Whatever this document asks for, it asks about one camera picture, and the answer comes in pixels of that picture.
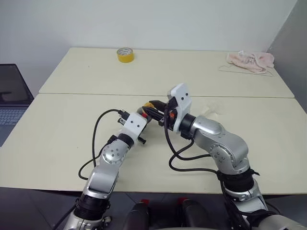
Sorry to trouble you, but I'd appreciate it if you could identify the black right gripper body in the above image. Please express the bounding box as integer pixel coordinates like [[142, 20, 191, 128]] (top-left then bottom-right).
[[164, 98, 178, 132]]

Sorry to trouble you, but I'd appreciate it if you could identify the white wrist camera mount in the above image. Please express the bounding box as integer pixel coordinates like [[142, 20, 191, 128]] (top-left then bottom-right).
[[119, 112, 148, 146], [167, 82, 194, 134]]

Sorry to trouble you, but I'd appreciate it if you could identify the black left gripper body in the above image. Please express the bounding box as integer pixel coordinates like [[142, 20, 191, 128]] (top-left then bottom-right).
[[137, 112, 152, 146]]

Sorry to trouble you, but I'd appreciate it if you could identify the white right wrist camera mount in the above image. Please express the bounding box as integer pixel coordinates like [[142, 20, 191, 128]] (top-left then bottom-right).
[[167, 82, 194, 134]]

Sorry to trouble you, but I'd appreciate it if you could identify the yellow tape roll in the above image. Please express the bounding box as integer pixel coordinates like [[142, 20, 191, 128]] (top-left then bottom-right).
[[117, 47, 135, 64]]

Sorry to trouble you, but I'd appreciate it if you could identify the pink cloth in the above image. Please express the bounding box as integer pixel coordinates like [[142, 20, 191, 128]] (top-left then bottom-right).
[[226, 50, 275, 74]]

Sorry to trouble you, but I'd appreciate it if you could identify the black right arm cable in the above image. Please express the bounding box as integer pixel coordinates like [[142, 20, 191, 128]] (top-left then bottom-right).
[[163, 105, 220, 174]]

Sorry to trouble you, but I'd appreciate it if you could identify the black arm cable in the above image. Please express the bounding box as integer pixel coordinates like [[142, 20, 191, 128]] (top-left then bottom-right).
[[78, 109, 128, 180], [163, 105, 220, 174]]

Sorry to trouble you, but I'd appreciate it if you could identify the grey laptop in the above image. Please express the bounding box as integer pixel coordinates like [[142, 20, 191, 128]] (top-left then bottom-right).
[[0, 63, 35, 147]]

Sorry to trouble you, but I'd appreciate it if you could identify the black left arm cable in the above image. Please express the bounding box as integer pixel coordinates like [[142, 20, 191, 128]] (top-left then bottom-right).
[[78, 109, 128, 180]]

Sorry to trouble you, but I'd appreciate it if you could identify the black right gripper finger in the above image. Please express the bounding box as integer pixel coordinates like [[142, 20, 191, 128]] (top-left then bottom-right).
[[144, 108, 166, 121], [148, 99, 168, 110]]

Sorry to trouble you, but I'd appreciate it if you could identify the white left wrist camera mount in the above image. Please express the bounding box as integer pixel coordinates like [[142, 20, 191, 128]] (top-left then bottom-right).
[[119, 112, 148, 146]]

